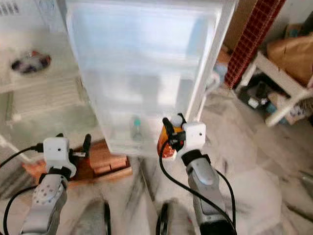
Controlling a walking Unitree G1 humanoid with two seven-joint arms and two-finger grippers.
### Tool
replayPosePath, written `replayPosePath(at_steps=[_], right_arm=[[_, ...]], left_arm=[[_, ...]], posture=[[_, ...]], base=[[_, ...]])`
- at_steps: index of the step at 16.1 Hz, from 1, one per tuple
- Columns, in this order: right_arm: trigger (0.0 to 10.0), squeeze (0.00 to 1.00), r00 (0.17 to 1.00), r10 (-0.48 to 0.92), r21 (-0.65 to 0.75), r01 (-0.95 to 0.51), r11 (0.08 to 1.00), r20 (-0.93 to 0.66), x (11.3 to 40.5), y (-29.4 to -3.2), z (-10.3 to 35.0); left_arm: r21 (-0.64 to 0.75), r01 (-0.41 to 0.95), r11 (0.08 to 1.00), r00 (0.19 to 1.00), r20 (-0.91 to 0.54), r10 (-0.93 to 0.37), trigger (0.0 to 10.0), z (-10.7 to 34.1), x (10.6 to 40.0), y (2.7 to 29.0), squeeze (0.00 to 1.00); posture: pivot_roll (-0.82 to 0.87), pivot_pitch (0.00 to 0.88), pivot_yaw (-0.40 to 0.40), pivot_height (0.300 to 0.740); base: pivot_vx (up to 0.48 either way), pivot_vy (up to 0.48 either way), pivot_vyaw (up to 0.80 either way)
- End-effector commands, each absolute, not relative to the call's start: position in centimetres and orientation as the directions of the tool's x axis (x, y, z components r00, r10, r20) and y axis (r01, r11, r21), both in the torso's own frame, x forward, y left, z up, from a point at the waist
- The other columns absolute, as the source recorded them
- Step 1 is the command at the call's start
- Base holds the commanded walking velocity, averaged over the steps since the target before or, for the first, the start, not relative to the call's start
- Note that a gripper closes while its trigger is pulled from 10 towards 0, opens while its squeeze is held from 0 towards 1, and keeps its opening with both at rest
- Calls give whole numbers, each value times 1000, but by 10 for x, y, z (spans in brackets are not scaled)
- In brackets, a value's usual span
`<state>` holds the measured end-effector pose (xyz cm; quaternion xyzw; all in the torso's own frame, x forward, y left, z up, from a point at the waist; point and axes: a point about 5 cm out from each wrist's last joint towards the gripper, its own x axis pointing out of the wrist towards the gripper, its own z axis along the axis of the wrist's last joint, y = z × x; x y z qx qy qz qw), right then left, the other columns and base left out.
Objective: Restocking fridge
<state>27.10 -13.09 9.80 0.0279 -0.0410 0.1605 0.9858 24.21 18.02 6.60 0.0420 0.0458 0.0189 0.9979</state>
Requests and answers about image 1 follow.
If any red checkered cloth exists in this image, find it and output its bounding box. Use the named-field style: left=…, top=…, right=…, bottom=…
left=224, top=0, right=287, bottom=90

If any brown wooden panel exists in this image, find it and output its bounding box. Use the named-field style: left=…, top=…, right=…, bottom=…
left=218, top=0, right=257, bottom=64

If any clear bottle with teal cap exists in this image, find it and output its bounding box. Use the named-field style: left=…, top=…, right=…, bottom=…
left=131, top=117, right=143, bottom=142

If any white fridge door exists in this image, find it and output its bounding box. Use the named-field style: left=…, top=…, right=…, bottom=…
left=65, top=0, right=240, bottom=158

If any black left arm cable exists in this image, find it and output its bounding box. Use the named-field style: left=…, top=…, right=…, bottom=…
left=3, top=186, right=37, bottom=235
left=0, top=143, right=45, bottom=167

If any black object with white label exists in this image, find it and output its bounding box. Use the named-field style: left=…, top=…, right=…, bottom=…
left=240, top=81, right=282, bottom=111

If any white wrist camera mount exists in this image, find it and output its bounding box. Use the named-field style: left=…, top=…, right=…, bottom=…
left=43, top=137, right=77, bottom=171
left=179, top=122, right=206, bottom=156

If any brown paper bag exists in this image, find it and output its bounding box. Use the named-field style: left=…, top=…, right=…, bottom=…
left=267, top=34, right=313, bottom=88

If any white slatted rack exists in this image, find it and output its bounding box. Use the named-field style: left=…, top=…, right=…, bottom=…
left=235, top=51, right=313, bottom=128

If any white fridge drawer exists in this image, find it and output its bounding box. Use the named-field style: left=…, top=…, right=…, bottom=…
left=7, top=78, right=86, bottom=123

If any cardboard box with teal print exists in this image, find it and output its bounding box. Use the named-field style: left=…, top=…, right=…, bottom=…
left=285, top=23, right=305, bottom=40

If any grey right robot leg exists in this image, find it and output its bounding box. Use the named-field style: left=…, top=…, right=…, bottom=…
left=156, top=203, right=196, bottom=235

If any white fridge body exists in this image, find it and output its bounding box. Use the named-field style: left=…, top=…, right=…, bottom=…
left=0, top=0, right=93, bottom=152

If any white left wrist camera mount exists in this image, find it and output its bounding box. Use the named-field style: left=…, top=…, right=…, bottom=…
left=43, top=137, right=77, bottom=171

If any wooden support block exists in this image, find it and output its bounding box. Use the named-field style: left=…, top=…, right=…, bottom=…
left=73, top=141, right=133, bottom=184

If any grey robot leg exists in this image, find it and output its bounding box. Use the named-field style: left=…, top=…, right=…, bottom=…
left=156, top=203, right=196, bottom=235
left=78, top=201, right=111, bottom=235

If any orange brick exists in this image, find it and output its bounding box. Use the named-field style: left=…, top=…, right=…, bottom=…
left=22, top=159, right=49, bottom=184

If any grey left robot leg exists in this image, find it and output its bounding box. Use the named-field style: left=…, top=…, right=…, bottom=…
left=78, top=201, right=111, bottom=235

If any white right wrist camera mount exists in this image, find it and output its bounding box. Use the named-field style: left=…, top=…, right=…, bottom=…
left=179, top=122, right=206, bottom=156

